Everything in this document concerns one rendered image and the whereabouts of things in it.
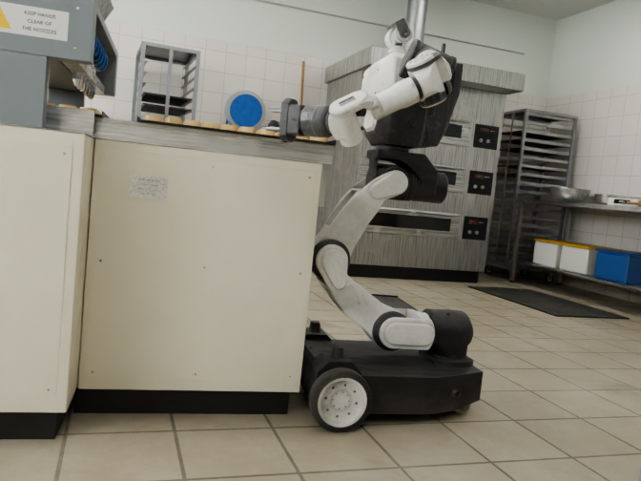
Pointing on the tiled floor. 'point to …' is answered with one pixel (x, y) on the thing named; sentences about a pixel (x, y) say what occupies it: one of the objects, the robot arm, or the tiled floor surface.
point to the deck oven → (442, 220)
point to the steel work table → (567, 235)
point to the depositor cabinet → (41, 274)
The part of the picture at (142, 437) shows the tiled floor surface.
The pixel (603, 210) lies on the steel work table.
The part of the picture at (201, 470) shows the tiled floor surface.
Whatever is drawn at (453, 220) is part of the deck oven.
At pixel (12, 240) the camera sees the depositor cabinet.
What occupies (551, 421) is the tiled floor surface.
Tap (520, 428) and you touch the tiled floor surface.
